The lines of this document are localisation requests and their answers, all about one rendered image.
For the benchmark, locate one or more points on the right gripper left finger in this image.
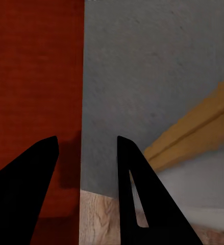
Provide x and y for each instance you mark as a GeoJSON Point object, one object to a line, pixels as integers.
{"type": "Point", "coordinates": [23, 186]}

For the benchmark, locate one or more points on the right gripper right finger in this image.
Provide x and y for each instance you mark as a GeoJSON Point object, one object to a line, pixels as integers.
{"type": "Point", "coordinates": [166, 223]}

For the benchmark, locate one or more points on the storage box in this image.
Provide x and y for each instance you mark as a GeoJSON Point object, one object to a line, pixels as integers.
{"type": "Point", "coordinates": [41, 70]}

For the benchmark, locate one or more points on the door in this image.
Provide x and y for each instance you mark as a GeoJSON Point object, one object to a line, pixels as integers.
{"type": "Point", "coordinates": [199, 131]}

